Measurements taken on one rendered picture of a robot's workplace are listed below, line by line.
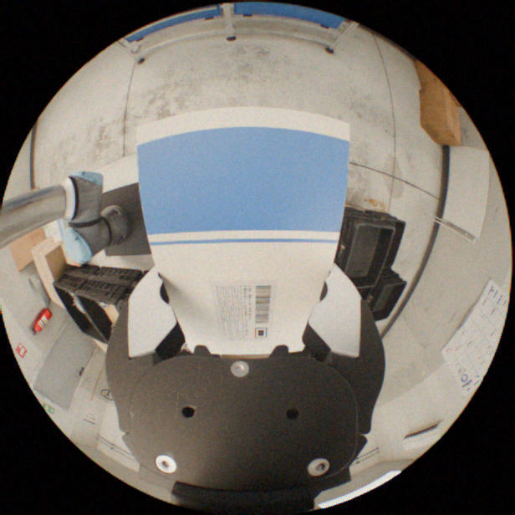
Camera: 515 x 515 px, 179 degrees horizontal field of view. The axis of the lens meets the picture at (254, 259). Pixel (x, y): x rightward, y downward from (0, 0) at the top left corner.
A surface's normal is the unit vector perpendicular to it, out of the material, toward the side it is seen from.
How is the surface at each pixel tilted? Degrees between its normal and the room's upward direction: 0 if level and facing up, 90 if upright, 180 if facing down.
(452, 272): 90
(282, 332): 0
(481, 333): 90
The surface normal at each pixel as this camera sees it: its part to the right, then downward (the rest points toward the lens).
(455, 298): -1.00, 0.01
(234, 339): 0.04, 0.48
